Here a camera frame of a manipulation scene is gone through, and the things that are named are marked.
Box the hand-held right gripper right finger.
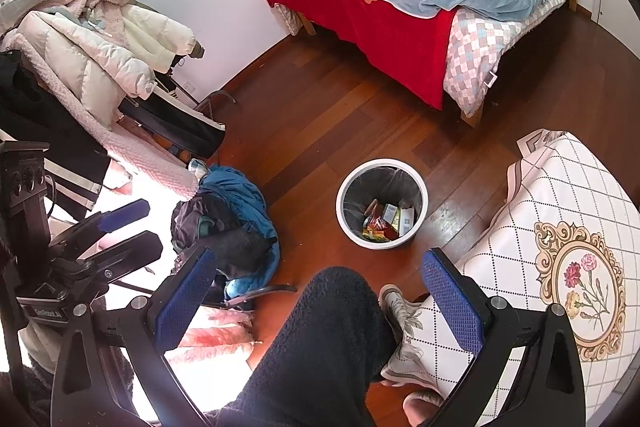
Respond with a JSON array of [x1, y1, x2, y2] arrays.
[[421, 248, 587, 427]]

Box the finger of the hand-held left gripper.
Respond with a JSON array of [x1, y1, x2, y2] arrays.
[[50, 199, 151, 253], [50, 231, 165, 288]]

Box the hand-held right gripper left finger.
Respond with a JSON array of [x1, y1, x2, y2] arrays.
[[50, 246, 218, 427]]

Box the white waste bin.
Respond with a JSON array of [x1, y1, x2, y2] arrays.
[[336, 159, 429, 250]]

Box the pink fluffy cloth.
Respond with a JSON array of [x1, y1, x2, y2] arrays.
[[170, 309, 261, 368]]

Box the pile of coats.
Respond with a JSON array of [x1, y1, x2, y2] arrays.
[[0, 0, 201, 202]]

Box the grey sneaker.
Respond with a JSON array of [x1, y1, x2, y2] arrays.
[[378, 284, 443, 390]]

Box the metal chair leg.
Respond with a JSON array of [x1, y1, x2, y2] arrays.
[[192, 89, 238, 118], [215, 284, 298, 308]]

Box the yellow green small box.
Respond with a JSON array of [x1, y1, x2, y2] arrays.
[[382, 204, 401, 233]]

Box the blue jacket pile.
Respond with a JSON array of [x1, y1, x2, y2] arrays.
[[170, 164, 281, 303]]

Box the black white striped garment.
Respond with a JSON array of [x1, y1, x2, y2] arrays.
[[120, 79, 228, 162]]

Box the person's leg in dark pants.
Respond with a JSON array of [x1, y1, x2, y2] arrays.
[[215, 266, 396, 427]]

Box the white puffer jacket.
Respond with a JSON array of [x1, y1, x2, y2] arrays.
[[0, 0, 198, 130]]

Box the checked bed sheet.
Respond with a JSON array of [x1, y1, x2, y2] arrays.
[[444, 0, 576, 118]]

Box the red blanket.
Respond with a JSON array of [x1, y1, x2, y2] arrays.
[[265, 0, 458, 110]]

